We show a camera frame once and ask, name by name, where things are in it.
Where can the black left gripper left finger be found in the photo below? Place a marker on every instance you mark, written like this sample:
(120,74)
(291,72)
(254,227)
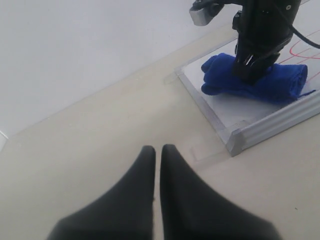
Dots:
(125,212)

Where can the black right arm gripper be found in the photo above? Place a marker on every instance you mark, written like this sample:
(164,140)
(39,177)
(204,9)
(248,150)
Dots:
(263,28)

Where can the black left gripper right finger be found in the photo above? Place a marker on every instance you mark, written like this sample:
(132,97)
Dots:
(192,210)

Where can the blue cloth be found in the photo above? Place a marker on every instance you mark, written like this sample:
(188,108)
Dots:
(280,85)

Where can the clear tape front left corner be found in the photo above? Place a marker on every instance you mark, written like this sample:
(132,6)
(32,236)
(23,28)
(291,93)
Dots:
(207,152)

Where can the clear tape corner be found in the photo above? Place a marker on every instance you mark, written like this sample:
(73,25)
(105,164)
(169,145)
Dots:
(172,77)
(207,152)

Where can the clear tape back left corner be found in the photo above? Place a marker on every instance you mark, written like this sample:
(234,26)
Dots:
(172,77)

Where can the white whiteboard with aluminium frame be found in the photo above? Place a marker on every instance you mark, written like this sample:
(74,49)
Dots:
(265,120)

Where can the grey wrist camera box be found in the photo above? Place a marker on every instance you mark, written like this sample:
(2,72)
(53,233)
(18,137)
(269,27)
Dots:
(203,11)

